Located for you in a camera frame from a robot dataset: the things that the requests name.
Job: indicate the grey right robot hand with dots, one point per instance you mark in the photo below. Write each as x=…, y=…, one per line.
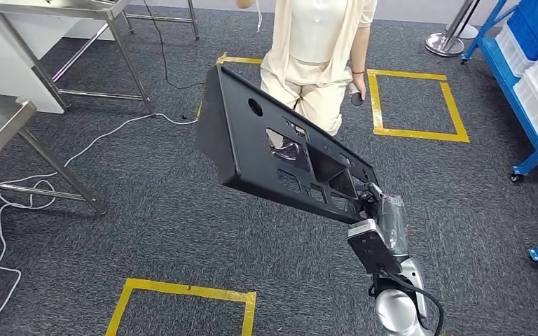
x=394, y=222

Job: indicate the person's left hand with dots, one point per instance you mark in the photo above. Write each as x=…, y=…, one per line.
x=359, y=83

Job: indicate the black handheld controller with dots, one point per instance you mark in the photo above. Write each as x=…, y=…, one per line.
x=356, y=99

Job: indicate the black plastic panel part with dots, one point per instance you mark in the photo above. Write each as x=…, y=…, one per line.
x=241, y=139

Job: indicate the person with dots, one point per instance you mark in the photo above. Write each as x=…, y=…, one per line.
x=311, y=32

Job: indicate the chrome stool base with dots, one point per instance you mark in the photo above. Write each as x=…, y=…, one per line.
x=285, y=148

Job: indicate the yellow tape floor square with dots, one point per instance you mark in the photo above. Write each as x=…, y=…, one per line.
x=241, y=60
x=181, y=288

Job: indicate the blue plastic crate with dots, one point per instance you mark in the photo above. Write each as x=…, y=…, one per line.
x=533, y=28

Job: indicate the white cabinet panel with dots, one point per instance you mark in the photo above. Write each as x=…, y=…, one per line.
x=9, y=55

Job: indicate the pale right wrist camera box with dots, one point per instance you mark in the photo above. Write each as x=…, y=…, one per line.
x=373, y=248

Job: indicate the chrome stanchion post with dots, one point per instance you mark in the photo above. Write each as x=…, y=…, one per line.
x=444, y=45

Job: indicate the stanchion post with pale base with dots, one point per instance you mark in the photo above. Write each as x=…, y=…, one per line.
x=468, y=31

